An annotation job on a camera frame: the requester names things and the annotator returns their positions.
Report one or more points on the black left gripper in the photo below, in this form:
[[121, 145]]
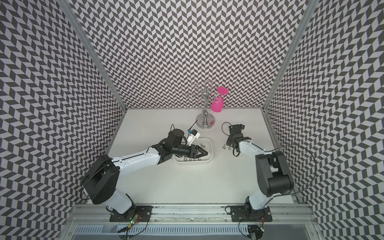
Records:
[[193, 153]]

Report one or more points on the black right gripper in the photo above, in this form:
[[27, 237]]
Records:
[[229, 142]]

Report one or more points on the white storage box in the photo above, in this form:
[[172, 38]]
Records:
[[209, 149]]

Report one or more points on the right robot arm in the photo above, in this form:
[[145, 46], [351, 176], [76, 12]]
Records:
[[274, 176]]

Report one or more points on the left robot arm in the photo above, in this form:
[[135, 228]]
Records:
[[100, 181]]

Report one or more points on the chrome glass holder stand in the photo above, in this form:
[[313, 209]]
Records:
[[204, 120]]

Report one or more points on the pink wine glass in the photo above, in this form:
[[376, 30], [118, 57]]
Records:
[[218, 102]]

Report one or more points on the clear wine glass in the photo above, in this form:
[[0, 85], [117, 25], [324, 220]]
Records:
[[193, 91]]

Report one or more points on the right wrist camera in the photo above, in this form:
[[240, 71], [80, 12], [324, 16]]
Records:
[[236, 129]]

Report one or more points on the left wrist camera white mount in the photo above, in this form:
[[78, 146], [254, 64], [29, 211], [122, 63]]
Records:
[[192, 134]]

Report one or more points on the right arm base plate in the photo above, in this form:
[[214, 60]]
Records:
[[242, 214]]

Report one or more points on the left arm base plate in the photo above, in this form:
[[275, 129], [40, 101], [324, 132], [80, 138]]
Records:
[[143, 212]]

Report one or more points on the aluminium front rail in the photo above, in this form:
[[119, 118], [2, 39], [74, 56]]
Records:
[[290, 214]]

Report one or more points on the aluminium corner post right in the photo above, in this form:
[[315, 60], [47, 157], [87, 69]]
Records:
[[303, 24]]

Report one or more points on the aluminium corner post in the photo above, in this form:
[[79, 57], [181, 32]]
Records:
[[67, 10], [303, 24]]

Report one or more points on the aluminium corner post left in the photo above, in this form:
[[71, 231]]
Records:
[[67, 10]]

